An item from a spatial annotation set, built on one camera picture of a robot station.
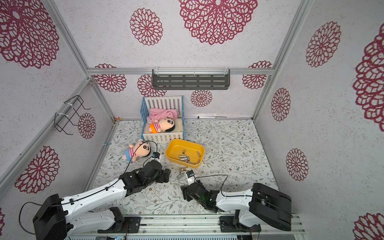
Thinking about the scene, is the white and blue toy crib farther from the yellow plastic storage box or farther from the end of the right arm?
the end of the right arm

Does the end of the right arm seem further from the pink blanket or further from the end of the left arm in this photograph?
the pink blanket

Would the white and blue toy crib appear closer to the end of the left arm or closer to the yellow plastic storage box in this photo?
the yellow plastic storage box

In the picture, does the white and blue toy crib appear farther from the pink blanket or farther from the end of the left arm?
the end of the left arm

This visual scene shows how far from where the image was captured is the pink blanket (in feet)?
3.56

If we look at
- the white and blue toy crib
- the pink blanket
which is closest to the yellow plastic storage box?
the white and blue toy crib

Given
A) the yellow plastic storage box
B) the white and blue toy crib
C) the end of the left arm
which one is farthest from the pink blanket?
the end of the left arm

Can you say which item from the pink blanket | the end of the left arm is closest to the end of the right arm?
the end of the left arm

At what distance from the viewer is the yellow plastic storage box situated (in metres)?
0.96

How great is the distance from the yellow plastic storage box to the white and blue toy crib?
4 centimetres

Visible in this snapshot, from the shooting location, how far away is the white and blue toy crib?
102cm

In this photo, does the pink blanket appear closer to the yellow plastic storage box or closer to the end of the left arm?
the yellow plastic storage box

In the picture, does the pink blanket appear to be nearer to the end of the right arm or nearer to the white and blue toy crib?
the white and blue toy crib

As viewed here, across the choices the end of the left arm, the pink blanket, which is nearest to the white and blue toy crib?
the pink blanket

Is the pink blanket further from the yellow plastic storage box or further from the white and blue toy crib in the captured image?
the yellow plastic storage box
